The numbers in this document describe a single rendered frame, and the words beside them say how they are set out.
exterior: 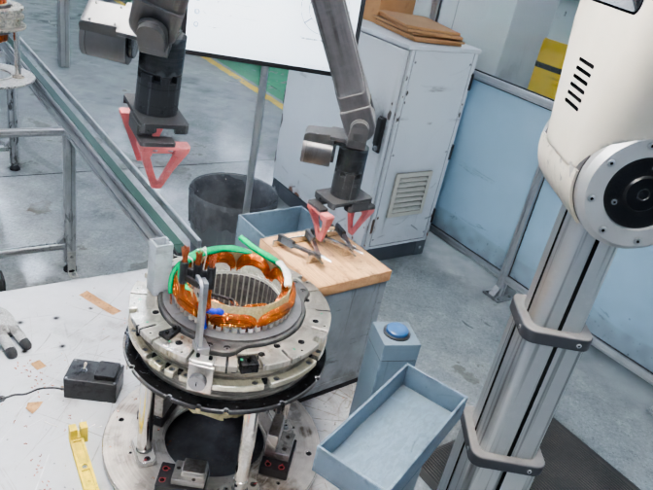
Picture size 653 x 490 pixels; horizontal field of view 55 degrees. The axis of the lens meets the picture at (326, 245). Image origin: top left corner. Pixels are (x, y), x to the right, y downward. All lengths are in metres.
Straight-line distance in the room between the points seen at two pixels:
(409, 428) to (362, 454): 0.10
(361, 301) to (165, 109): 0.59
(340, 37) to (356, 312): 0.53
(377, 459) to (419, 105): 2.52
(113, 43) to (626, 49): 0.61
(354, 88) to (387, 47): 2.07
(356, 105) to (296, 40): 0.83
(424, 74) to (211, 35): 1.50
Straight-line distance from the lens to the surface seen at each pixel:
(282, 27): 1.96
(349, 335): 1.31
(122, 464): 1.17
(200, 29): 1.95
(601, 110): 0.85
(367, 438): 0.94
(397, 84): 3.15
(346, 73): 1.15
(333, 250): 1.30
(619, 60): 0.83
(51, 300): 1.59
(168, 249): 1.00
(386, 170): 3.28
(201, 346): 0.91
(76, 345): 1.45
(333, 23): 1.12
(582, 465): 2.72
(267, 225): 1.43
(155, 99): 0.87
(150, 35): 0.80
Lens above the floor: 1.67
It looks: 27 degrees down
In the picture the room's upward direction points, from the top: 11 degrees clockwise
